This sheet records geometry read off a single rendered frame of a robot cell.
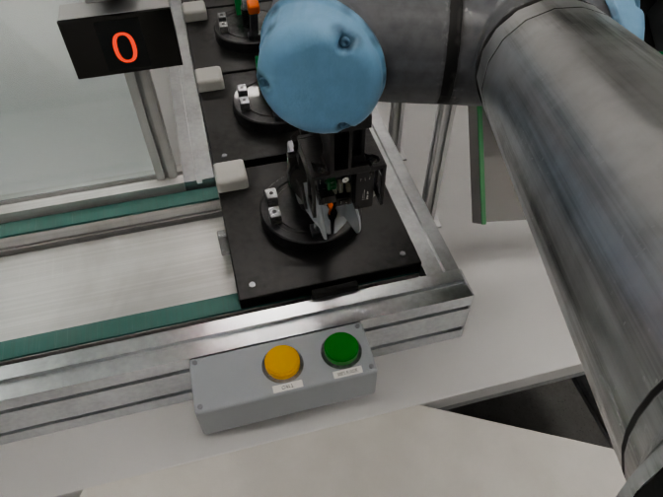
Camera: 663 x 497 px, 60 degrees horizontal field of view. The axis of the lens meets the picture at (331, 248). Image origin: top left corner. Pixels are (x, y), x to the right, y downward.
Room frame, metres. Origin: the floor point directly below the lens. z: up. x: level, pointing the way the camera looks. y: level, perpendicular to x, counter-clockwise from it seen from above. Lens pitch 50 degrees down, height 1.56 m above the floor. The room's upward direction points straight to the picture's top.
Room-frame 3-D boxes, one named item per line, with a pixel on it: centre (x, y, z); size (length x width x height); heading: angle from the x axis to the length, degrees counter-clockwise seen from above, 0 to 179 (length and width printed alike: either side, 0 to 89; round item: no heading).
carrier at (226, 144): (0.80, 0.09, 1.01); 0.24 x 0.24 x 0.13; 15
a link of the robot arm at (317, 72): (0.33, -0.01, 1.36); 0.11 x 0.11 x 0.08; 85
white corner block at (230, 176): (0.63, 0.15, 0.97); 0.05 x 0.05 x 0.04; 15
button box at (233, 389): (0.33, 0.06, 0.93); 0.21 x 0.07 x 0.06; 105
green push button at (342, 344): (0.35, -0.01, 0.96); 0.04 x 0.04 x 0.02
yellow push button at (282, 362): (0.33, 0.06, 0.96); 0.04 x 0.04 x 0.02
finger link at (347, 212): (0.44, -0.02, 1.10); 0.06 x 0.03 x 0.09; 15
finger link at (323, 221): (0.43, 0.01, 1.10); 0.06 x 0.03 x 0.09; 15
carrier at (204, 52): (1.04, 0.16, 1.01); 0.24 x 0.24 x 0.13; 15
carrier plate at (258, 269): (0.56, 0.03, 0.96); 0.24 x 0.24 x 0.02; 15
